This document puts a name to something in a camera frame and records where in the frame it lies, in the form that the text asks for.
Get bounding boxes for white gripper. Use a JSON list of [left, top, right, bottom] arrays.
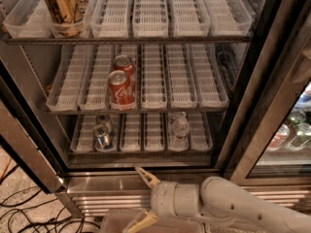
[[122, 167, 203, 233]]

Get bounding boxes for red bull can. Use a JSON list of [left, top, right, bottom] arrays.
[[96, 114, 113, 133], [92, 124, 113, 151]]

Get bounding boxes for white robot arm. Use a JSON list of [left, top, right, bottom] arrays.
[[122, 167, 311, 233]]

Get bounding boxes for front red Coca-Cola can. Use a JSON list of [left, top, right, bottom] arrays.
[[108, 70, 134, 106]]

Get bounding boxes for red coca-cola can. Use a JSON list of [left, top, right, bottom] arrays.
[[113, 54, 135, 82], [108, 70, 134, 106]]

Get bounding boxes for closed glass fridge door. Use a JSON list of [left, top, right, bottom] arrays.
[[224, 0, 311, 185]]

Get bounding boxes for rear red Coca-Cola can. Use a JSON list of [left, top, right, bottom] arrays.
[[113, 54, 135, 82]]

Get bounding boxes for open fridge door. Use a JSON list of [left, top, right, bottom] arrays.
[[0, 7, 66, 194]]

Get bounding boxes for red can behind glass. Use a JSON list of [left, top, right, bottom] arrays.
[[266, 124, 290, 150]]

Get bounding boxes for gold beverage can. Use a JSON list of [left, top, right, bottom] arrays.
[[45, 0, 88, 37]]

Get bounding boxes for right clear plastic bin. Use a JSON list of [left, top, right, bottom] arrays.
[[206, 222, 271, 233]]

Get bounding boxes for front clear water bottle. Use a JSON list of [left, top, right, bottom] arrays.
[[170, 116, 190, 151]]

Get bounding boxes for clear water bottle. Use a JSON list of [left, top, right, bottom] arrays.
[[170, 116, 190, 151], [168, 112, 187, 121]]

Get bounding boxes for rear clear water bottle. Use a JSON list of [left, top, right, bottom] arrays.
[[168, 112, 187, 121]]

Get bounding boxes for green bottle behind glass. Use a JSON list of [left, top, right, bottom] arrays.
[[286, 123, 311, 151]]

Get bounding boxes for bottom wire fridge shelf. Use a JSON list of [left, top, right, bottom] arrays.
[[69, 150, 211, 165]]

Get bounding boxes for wire fridge shelf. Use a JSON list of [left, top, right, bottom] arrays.
[[45, 107, 227, 116], [69, 150, 211, 165], [2, 36, 252, 45]]

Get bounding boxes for black floor cables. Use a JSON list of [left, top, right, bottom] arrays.
[[0, 164, 101, 233]]

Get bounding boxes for middle wire fridge shelf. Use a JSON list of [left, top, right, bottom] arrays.
[[45, 107, 227, 116]]

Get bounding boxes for orange floor cable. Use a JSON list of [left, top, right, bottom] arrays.
[[0, 156, 14, 183]]

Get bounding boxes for top wire fridge shelf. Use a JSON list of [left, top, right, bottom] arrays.
[[2, 36, 252, 45]]

